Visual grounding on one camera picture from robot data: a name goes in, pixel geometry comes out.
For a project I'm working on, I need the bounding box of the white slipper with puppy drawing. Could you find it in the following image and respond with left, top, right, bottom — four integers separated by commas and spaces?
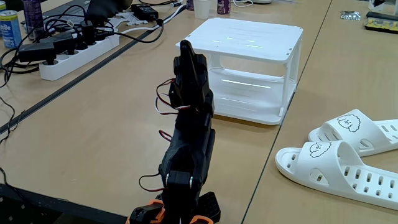
274, 139, 398, 211
307, 108, 398, 157

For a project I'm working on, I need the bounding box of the white plastic shoe rack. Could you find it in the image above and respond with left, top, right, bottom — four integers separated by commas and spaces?
175, 17, 304, 126

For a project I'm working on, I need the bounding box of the white paper cup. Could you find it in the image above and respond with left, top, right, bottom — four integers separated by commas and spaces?
193, 0, 212, 20

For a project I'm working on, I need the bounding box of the black power brick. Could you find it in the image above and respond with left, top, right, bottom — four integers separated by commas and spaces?
130, 3, 159, 22

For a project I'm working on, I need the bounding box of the white power strip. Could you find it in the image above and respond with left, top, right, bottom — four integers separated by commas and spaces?
39, 33, 121, 82

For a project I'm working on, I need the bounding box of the black plug adapter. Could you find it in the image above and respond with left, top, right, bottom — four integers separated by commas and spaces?
40, 30, 77, 55
17, 42, 57, 66

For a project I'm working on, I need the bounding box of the silver foil packet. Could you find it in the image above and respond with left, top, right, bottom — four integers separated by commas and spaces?
340, 10, 363, 22

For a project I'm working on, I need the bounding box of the blue drink can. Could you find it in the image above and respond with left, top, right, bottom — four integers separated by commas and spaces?
0, 9, 23, 49

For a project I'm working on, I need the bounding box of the black flat panel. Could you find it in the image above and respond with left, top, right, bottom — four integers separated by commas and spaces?
0, 183, 128, 224

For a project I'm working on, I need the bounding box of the black and yellow box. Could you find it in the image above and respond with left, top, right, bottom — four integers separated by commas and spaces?
364, 11, 398, 34

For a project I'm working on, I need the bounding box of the white box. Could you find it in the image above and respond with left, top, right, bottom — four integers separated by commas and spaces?
368, 0, 398, 16

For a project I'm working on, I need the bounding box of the black power cable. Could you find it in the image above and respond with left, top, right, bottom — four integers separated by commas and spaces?
93, 17, 165, 44

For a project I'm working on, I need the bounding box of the white power strip cable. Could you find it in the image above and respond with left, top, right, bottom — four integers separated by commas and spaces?
119, 3, 187, 35

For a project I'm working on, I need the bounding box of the white printed bracket piece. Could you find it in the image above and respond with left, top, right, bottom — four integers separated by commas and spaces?
108, 17, 131, 32
124, 12, 149, 27

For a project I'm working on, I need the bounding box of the black plug with cable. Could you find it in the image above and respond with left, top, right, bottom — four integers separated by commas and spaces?
80, 20, 97, 47

